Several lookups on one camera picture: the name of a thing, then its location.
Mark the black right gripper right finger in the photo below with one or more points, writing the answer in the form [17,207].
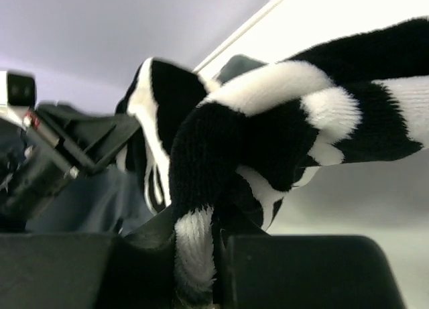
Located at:
[302,271]

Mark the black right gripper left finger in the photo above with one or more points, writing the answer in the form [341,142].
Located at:
[88,270]

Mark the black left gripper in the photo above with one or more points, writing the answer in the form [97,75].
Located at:
[68,144]

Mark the small space print suitcase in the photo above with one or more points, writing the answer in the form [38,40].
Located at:
[118,200]

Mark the zebra striped plush blanket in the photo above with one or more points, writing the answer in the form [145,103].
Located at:
[204,144]

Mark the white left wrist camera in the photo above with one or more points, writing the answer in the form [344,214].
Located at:
[18,89]

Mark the aluminium table edge rail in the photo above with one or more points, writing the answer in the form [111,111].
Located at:
[243,29]

